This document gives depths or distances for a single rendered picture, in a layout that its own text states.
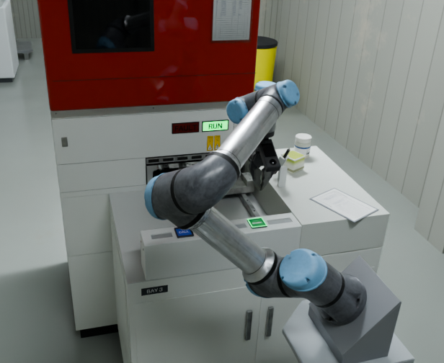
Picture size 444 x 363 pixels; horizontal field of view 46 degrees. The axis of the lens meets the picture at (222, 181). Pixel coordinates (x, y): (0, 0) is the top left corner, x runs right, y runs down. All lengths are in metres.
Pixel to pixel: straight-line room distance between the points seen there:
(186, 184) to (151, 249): 0.54
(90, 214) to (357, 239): 1.13
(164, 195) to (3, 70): 5.52
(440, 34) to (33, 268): 3.01
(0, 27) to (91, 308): 4.47
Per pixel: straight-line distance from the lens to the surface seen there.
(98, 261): 2.50
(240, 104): 1.52
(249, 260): 1.46
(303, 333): 1.65
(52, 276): 3.23
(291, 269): 1.45
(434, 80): 3.97
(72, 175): 2.26
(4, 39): 6.61
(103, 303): 2.65
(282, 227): 1.83
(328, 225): 1.91
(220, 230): 1.38
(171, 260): 1.77
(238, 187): 2.23
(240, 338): 2.09
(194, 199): 1.22
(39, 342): 2.85
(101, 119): 2.17
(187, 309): 1.91
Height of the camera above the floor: 1.93
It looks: 28 degrees down
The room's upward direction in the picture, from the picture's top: 3 degrees clockwise
